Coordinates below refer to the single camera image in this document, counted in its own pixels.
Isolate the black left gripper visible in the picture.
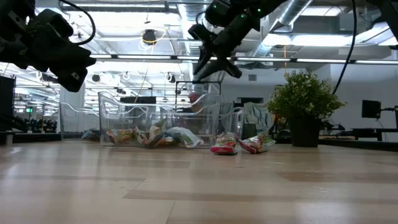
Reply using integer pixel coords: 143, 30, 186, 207
0, 29, 97, 93

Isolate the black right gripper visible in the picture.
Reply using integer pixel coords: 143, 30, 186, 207
188, 14, 262, 79

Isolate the blue silver granola bar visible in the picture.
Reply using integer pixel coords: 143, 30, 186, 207
166, 126, 205, 149
81, 128, 101, 141

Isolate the red green granola bar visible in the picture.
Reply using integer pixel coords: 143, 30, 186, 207
210, 132, 239, 156
238, 133, 277, 155

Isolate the person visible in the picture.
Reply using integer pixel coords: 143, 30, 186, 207
178, 91, 206, 125

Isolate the clear plastic bin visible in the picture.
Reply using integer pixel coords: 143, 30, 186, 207
217, 106, 246, 144
59, 101, 101, 141
98, 91, 222, 149

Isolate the wide black screen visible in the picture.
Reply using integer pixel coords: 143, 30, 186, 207
119, 96, 157, 105

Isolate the teal cloth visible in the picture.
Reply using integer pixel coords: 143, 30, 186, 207
243, 101, 276, 129

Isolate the black cabinet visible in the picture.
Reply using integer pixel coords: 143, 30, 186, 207
0, 74, 16, 133

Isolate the green potted plant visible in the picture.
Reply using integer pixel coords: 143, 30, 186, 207
266, 70, 348, 148

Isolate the bright ceiling light panel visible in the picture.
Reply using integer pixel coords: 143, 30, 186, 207
264, 33, 351, 47

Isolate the black monitor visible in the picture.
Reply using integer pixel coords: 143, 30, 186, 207
361, 100, 382, 119

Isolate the black desk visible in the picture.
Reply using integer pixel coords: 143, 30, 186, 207
323, 126, 398, 141

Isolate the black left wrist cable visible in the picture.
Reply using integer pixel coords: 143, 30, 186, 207
58, 0, 96, 46

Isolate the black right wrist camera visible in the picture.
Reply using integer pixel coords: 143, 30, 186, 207
204, 0, 233, 27

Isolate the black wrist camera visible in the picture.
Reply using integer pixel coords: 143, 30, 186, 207
35, 8, 75, 40
204, 0, 233, 27

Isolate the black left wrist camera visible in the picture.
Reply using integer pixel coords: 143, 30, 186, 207
35, 8, 75, 40

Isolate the long ceiling light rail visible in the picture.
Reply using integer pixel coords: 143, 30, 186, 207
88, 53, 398, 65

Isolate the black ceiling cable reel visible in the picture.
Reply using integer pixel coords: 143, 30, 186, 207
142, 29, 157, 46

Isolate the silver ceiling duct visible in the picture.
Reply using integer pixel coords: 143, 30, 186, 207
248, 0, 313, 58

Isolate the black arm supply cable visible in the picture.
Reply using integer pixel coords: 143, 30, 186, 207
332, 0, 357, 96

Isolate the black aluminium table frame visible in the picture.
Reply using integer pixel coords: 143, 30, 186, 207
0, 130, 398, 153

